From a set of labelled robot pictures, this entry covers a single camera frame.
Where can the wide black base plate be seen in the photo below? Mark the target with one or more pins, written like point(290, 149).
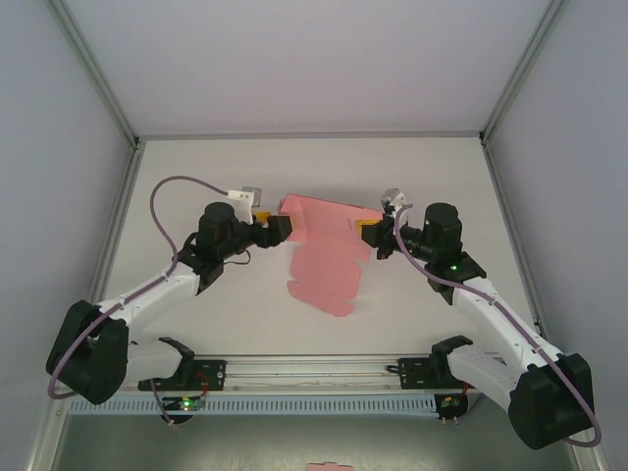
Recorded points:
point(414, 373)

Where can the aluminium frame post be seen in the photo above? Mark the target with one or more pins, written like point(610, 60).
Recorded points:
point(519, 73)
point(100, 73)

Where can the aluminium frame crossbar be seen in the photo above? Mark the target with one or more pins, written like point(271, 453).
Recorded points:
point(309, 133)

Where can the aluminium table side rail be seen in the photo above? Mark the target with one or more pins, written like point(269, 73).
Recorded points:
point(501, 196)
point(128, 172)

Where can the circuit board with green light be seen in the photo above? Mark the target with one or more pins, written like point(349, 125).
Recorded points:
point(189, 404)

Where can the small black base plate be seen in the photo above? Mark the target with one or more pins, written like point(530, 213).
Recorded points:
point(213, 368)

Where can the spare pink cardboard sheet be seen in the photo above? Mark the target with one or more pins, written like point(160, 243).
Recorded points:
point(329, 466)

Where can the circuit board with blue part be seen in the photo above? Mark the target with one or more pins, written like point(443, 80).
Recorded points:
point(449, 403)

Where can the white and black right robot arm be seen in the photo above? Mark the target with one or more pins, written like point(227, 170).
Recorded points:
point(486, 326)

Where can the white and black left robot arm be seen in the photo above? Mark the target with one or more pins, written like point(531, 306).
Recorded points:
point(157, 294)

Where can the pink paper box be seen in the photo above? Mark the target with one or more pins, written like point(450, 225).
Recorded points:
point(319, 275)

